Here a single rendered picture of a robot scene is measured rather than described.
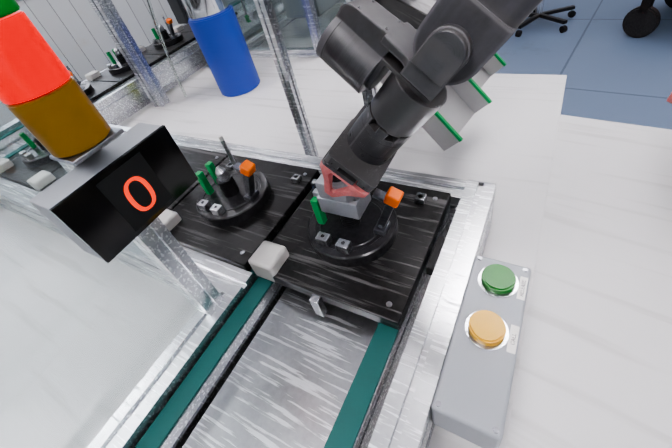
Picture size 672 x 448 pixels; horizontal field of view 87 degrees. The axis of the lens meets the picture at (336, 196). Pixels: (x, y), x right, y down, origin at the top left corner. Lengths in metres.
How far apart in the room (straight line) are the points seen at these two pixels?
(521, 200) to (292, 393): 0.52
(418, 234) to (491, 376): 0.20
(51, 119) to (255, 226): 0.37
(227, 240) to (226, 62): 0.84
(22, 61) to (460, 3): 0.31
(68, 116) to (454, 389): 0.44
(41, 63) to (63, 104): 0.03
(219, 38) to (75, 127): 1.01
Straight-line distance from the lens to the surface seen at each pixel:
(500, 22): 0.29
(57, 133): 0.36
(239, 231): 0.63
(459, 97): 0.74
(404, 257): 0.52
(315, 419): 0.50
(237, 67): 1.36
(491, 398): 0.45
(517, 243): 0.68
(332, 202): 0.49
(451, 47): 0.29
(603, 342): 0.62
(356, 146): 0.39
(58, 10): 3.81
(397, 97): 0.34
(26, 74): 0.34
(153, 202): 0.39
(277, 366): 0.54
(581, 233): 0.72
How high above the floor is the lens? 1.38
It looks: 42 degrees down
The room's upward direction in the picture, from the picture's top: 16 degrees counter-clockwise
